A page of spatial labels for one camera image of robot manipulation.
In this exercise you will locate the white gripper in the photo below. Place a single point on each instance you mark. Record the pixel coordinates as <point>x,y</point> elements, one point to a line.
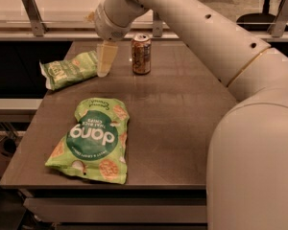
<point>106,29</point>

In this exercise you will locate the green jalapeno chip bag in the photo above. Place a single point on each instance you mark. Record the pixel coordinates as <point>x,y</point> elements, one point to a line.
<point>62,73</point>

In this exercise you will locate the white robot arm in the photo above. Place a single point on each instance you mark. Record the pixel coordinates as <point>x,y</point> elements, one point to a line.
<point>247,162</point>

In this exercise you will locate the green dang rice chips bag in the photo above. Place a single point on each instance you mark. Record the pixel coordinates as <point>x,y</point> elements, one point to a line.
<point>94,148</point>

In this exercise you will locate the brown soda can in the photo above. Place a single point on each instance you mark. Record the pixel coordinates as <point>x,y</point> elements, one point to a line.
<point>141,54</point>

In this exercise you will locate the black office chair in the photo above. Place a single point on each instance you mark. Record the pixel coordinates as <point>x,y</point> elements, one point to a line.
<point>259,21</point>

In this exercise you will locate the middle metal railing bracket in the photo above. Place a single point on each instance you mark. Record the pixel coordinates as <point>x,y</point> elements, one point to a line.
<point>157,25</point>

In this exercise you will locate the metal railing bracket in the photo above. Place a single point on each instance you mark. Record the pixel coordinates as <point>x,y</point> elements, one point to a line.
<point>277,28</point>
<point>157,25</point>
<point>37,25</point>

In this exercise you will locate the left metal railing bracket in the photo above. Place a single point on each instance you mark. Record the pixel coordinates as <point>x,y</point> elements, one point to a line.
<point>37,25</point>

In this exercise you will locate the right metal railing bracket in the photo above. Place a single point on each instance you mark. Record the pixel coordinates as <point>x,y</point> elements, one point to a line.
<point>277,28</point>

